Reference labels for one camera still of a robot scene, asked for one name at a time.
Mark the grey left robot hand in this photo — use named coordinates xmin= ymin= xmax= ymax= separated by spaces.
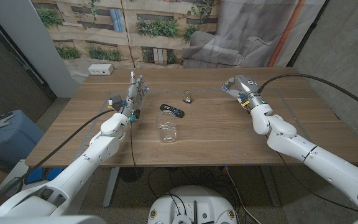
xmin=118 ymin=70 xmax=150 ymax=118

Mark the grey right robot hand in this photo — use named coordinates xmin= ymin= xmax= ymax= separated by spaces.
xmin=221 ymin=75 xmax=267 ymax=110

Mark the black remote key fob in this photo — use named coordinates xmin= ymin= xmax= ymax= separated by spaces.
xmin=159 ymin=103 xmax=185 ymax=119

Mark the white power outlet box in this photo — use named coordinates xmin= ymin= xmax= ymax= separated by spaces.
xmin=88 ymin=63 xmax=114 ymax=76

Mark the clear glass jar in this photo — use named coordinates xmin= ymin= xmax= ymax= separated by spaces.
xmin=155 ymin=110 xmax=178 ymax=143

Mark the printed fabric backdrop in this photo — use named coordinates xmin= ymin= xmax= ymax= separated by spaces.
xmin=31 ymin=0 xmax=328 ymax=83

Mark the black round floor object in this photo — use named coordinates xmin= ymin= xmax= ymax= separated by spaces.
xmin=119 ymin=167 xmax=145 ymax=183

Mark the black backdrop stand pole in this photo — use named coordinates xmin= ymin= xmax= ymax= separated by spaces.
xmin=286 ymin=0 xmax=332 ymax=68

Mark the grey table leg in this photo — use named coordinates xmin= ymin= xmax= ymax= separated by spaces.
xmin=103 ymin=167 xmax=121 ymax=208
xmin=261 ymin=165 xmax=281 ymax=208

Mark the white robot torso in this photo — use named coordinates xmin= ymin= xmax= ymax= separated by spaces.
xmin=147 ymin=185 xmax=238 ymax=224

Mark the blue storage bin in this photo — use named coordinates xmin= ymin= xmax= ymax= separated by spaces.
xmin=0 ymin=109 xmax=45 ymax=167

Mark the white and blue floor box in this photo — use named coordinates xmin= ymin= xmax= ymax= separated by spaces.
xmin=4 ymin=159 xmax=65 ymax=187

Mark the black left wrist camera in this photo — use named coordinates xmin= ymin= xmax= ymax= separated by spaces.
xmin=108 ymin=95 xmax=124 ymax=110

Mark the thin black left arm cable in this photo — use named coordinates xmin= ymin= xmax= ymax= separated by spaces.
xmin=129 ymin=121 xmax=138 ymax=170

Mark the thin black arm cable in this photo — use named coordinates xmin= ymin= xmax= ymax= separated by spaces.
xmin=129 ymin=121 xmax=138 ymax=170
xmin=264 ymin=133 xmax=358 ymax=216

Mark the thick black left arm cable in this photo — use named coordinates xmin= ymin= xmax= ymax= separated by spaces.
xmin=0 ymin=108 xmax=116 ymax=211

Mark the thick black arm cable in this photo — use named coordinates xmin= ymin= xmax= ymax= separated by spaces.
xmin=256 ymin=73 xmax=358 ymax=116
xmin=0 ymin=108 xmax=116 ymax=211

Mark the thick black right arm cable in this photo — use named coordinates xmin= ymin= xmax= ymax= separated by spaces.
xmin=256 ymin=73 xmax=358 ymax=116

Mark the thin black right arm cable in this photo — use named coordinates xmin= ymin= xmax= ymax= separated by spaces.
xmin=264 ymin=133 xmax=358 ymax=216

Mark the grey floor cable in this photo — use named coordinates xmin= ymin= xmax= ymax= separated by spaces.
xmin=225 ymin=166 xmax=260 ymax=224

